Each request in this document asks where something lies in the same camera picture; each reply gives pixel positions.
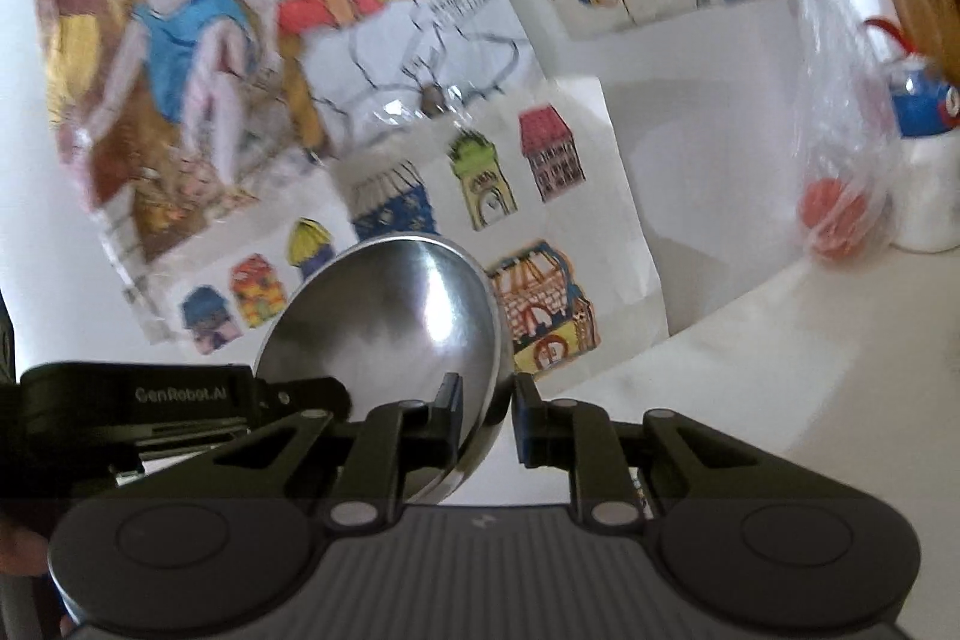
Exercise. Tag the coloured houses drawing sheet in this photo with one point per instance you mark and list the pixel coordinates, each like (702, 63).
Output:
(531, 184)

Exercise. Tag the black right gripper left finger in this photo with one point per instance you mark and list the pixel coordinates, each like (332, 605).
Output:
(347, 474)

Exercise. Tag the clear plastic bag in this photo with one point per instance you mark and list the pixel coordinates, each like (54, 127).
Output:
(845, 125)

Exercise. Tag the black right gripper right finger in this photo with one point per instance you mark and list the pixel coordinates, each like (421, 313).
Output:
(687, 472)

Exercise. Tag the red round object in bag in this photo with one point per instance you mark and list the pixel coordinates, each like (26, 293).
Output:
(834, 214)

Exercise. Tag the girl colouring drawing sheet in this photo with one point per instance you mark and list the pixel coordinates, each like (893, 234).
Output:
(172, 115)

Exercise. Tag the white bottle with blue cap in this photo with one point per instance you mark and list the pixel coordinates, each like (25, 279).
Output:
(925, 103)

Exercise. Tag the large steel bowl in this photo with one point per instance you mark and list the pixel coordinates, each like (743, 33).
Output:
(390, 318)

